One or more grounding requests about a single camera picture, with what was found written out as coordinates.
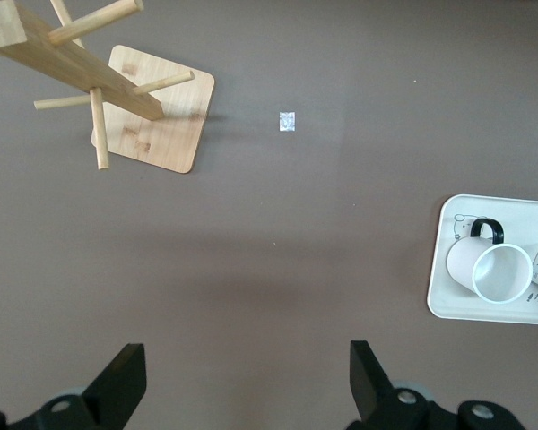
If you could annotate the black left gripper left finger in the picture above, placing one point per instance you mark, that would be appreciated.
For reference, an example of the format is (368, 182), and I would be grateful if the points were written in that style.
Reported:
(116, 385)

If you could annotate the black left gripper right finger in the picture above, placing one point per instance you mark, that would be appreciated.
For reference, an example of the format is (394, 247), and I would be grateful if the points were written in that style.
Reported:
(372, 389)

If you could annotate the cream rabbit print tray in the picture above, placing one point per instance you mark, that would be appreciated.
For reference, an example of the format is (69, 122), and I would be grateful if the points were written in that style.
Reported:
(475, 309)

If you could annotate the wooden mug tree stand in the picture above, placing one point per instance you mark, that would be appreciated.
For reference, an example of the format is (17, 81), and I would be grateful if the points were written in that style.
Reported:
(170, 134)

